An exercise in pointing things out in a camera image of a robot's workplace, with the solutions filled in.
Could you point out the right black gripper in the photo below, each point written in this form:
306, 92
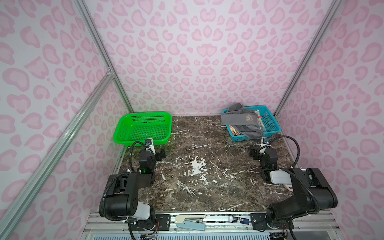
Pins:
256, 154

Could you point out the grey stapler tool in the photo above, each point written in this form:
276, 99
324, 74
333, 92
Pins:
190, 222

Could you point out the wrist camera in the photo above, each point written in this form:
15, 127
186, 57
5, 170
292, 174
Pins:
149, 145
265, 143

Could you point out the green plastic basket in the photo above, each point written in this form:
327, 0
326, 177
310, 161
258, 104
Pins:
141, 126

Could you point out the aluminium front rail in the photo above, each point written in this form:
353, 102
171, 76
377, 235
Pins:
321, 226

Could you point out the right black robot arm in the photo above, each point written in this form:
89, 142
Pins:
311, 192

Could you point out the teal plastic basket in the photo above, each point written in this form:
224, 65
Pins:
269, 120

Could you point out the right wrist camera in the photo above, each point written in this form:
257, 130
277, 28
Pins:
265, 143

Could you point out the small blue battery pack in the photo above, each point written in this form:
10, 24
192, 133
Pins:
239, 220

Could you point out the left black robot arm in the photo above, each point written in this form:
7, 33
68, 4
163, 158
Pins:
120, 199

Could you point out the grey towel gold emblem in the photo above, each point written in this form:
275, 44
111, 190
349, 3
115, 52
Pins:
243, 120

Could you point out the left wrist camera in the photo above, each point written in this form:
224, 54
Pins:
149, 145

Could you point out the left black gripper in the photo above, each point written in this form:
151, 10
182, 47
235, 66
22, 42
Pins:
158, 157

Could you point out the blue patterned cloth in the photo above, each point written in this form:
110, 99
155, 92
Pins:
260, 121

